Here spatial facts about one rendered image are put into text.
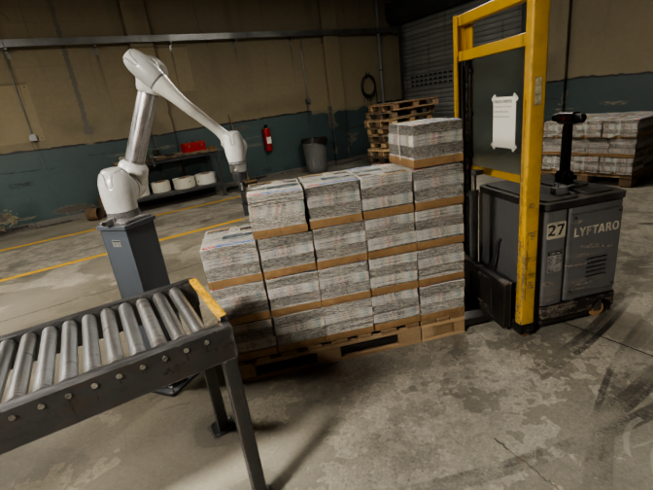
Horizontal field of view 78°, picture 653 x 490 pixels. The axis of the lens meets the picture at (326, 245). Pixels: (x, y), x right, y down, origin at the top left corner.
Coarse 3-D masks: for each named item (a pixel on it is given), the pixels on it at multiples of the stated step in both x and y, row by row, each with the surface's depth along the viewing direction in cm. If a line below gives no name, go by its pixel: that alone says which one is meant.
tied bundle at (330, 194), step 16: (304, 176) 240; (320, 176) 233; (336, 176) 226; (352, 176) 220; (304, 192) 215; (320, 192) 209; (336, 192) 210; (352, 192) 212; (320, 208) 211; (336, 208) 213; (352, 208) 214
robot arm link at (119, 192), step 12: (108, 168) 204; (120, 168) 204; (108, 180) 199; (120, 180) 201; (132, 180) 210; (108, 192) 199; (120, 192) 201; (132, 192) 206; (108, 204) 201; (120, 204) 202; (132, 204) 206
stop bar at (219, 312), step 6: (192, 282) 168; (198, 282) 167; (198, 288) 161; (198, 294) 159; (204, 294) 155; (204, 300) 151; (210, 300) 149; (210, 306) 145; (216, 306) 144; (216, 312) 139; (222, 312) 139; (222, 318) 136
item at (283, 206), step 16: (256, 192) 206; (272, 192) 202; (288, 192) 203; (256, 208) 203; (272, 208) 205; (288, 208) 206; (304, 208) 207; (256, 224) 206; (272, 224) 208; (288, 224) 209
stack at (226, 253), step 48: (240, 240) 212; (288, 240) 213; (336, 240) 218; (384, 240) 224; (240, 288) 215; (288, 288) 220; (336, 288) 227; (240, 336) 224; (288, 336) 229; (384, 336) 242
